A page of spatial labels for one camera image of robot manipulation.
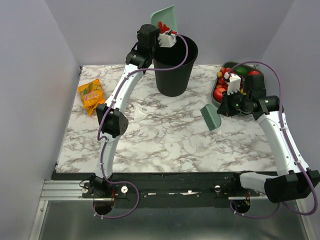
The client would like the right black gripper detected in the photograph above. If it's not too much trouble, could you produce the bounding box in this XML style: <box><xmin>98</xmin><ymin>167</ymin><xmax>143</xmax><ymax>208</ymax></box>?
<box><xmin>217</xmin><ymin>88</ymin><xmax>251</xmax><ymax>117</ymax></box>

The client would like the green hand brush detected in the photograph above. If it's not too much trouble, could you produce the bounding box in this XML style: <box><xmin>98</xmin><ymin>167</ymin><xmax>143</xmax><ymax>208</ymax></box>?
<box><xmin>200</xmin><ymin>104</ymin><xmax>222</xmax><ymax>131</ymax></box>

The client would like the white tissue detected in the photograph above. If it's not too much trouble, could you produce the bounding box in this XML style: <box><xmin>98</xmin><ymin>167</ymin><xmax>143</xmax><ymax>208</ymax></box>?
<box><xmin>132</xmin><ymin>102</ymin><xmax>148</xmax><ymax>122</ymax></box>

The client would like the red paper scrap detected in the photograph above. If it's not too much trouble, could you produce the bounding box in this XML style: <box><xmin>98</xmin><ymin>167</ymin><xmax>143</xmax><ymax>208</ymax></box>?
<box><xmin>157</xmin><ymin>21</ymin><xmax>177</xmax><ymax>35</ymax></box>

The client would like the green plastic dustpan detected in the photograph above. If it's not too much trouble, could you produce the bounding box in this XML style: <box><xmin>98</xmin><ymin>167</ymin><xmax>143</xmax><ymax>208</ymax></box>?
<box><xmin>150</xmin><ymin>5</ymin><xmax>178</xmax><ymax>32</ymax></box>

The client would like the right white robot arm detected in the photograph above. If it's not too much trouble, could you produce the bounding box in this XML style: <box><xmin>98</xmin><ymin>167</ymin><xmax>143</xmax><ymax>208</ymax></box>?
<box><xmin>217</xmin><ymin>73</ymin><xmax>320</xmax><ymax>203</ymax></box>

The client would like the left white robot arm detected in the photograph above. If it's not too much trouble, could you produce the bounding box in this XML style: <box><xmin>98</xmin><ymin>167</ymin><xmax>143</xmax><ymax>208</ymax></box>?
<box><xmin>89</xmin><ymin>24</ymin><xmax>160</xmax><ymax>198</ymax></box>

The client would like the red apple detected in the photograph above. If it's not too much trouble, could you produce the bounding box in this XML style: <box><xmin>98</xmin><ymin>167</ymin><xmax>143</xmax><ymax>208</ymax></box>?
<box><xmin>212</xmin><ymin>87</ymin><xmax>227</xmax><ymax>103</ymax></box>
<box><xmin>247</xmin><ymin>70</ymin><xmax>261</xmax><ymax>76</ymax></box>

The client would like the red yellow cherries cluster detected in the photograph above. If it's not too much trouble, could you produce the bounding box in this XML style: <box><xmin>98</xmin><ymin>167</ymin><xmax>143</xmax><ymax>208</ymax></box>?
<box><xmin>216</xmin><ymin>67</ymin><xmax>231</xmax><ymax>89</ymax></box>

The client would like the green lime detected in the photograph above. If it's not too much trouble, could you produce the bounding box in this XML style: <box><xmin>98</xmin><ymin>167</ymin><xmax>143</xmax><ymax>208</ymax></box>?
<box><xmin>233</xmin><ymin>66</ymin><xmax>248</xmax><ymax>76</ymax></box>

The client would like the dark grey fruit tray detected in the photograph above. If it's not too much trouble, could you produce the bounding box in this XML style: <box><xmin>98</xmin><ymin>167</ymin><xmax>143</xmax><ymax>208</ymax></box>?
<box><xmin>211</xmin><ymin>61</ymin><xmax>263</xmax><ymax>108</ymax></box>

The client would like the black plastic trash bin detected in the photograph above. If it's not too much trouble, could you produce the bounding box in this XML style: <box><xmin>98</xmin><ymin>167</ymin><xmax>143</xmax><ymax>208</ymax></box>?
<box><xmin>153</xmin><ymin>35</ymin><xmax>198</xmax><ymax>97</ymax></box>

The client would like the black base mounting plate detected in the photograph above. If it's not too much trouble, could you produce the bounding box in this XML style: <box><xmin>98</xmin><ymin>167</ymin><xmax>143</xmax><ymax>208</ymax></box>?
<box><xmin>51</xmin><ymin>172</ymin><xmax>264</xmax><ymax>214</ymax></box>

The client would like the orange snack bag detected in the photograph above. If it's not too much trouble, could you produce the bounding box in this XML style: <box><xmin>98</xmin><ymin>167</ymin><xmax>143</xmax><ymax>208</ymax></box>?
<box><xmin>77</xmin><ymin>79</ymin><xmax>105</xmax><ymax>116</ymax></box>

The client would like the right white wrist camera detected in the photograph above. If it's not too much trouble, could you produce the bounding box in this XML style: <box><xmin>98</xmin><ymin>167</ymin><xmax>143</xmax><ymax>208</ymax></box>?
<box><xmin>224</xmin><ymin>72</ymin><xmax>242</xmax><ymax>95</ymax></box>

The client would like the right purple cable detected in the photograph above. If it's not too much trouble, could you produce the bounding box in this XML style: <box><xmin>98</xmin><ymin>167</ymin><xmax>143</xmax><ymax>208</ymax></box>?
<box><xmin>226</xmin><ymin>61</ymin><xmax>319</xmax><ymax>219</ymax></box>

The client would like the purple cable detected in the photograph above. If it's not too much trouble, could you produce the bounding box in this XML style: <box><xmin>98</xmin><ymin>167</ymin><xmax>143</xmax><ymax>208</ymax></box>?
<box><xmin>226</xmin><ymin>61</ymin><xmax>319</xmax><ymax>219</ymax></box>
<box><xmin>92</xmin><ymin>31</ymin><xmax>190</xmax><ymax>220</ymax></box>

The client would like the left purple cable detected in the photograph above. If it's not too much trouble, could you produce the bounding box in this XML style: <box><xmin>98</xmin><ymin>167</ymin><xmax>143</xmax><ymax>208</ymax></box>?
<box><xmin>92</xmin><ymin>31</ymin><xmax>190</xmax><ymax>220</ymax></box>

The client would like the aluminium rail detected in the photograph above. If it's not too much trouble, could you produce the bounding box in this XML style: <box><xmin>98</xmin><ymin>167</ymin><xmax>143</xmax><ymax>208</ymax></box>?
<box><xmin>39</xmin><ymin>178</ymin><xmax>98</xmax><ymax>201</ymax></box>

